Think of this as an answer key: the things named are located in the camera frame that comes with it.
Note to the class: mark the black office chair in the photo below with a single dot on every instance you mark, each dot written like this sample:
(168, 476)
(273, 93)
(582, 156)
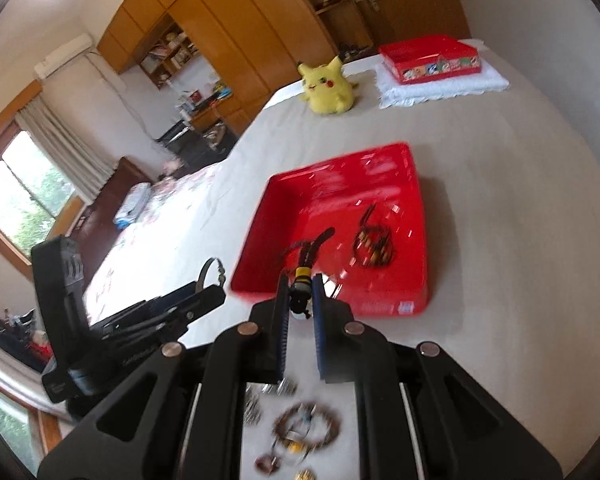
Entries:
(190, 142)

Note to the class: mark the yellow plush toy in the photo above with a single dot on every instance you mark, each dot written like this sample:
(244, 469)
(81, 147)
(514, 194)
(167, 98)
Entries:
(327, 87)

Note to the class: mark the dark wooden headboard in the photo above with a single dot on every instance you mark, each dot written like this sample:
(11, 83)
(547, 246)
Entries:
(115, 180)

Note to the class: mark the wooden bookshelf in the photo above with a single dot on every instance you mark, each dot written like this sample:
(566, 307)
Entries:
(172, 52)

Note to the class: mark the silver hoop earring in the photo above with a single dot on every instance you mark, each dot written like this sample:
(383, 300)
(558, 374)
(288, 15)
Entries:
(203, 266)

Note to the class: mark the blue and white pillow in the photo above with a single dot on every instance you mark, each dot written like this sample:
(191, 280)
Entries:
(132, 204)

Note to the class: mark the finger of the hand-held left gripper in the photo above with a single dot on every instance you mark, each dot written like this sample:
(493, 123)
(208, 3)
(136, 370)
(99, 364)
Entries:
(202, 297)
(165, 330)

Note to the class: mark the small gold trinket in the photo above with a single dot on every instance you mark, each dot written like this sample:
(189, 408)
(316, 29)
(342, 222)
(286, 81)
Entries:
(305, 474)

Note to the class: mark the red cartoon print tin box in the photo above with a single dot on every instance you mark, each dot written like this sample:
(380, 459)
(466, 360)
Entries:
(427, 57)

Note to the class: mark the white lace cloth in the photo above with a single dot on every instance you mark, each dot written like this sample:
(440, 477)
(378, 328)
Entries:
(440, 87)

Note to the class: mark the beige curtain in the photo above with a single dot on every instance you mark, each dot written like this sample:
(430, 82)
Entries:
(65, 145)

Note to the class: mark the small red box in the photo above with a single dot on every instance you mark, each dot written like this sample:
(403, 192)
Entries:
(195, 96)

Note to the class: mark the small silver trinket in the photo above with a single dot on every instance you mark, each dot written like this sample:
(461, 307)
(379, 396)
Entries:
(281, 386)

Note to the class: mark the pink floral blanket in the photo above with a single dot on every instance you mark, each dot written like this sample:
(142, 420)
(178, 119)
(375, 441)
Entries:
(155, 230)

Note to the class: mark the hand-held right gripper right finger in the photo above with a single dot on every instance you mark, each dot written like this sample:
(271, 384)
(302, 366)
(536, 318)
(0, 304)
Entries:
(320, 332)

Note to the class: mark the wooden desk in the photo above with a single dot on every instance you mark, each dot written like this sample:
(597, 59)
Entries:
(215, 112)

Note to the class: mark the window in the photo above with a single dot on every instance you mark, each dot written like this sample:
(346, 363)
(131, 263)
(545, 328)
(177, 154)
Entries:
(20, 190)

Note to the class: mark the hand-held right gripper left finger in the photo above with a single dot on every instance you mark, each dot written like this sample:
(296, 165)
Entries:
(281, 322)

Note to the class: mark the white air conditioner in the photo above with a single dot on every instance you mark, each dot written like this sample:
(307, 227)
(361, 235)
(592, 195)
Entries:
(62, 57)

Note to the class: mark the beige table cover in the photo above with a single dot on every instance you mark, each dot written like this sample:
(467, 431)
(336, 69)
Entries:
(505, 185)

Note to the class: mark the wooden wardrobe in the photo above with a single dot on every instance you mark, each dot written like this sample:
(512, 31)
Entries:
(240, 20)

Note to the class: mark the red plastic tray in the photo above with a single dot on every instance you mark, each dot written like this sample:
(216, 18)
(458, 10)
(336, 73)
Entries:
(330, 200)

